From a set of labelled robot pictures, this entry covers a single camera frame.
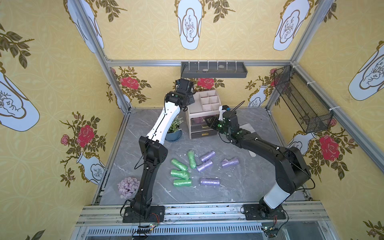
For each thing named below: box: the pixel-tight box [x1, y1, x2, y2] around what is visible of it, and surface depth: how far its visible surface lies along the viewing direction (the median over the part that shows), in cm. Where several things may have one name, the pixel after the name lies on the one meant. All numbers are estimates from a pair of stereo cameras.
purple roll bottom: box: [200, 177, 220, 186], surface depth 83 cm
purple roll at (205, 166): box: [197, 161, 213, 172], surface depth 90 cm
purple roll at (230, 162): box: [221, 157, 240, 167], surface depth 91 cm
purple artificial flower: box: [117, 177, 140, 199], surface depth 75 cm
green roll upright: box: [187, 150, 197, 169], surface depth 93 cm
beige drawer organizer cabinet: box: [185, 89, 222, 139], surface depth 92 cm
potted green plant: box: [165, 115, 184, 142], surface depth 92 cm
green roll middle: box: [170, 169, 190, 180], surface depth 85 cm
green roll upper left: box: [170, 158, 188, 171], surface depth 91 cm
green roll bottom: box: [173, 178, 193, 188], surface depth 83 cm
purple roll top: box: [201, 151, 216, 162], surface depth 94 cm
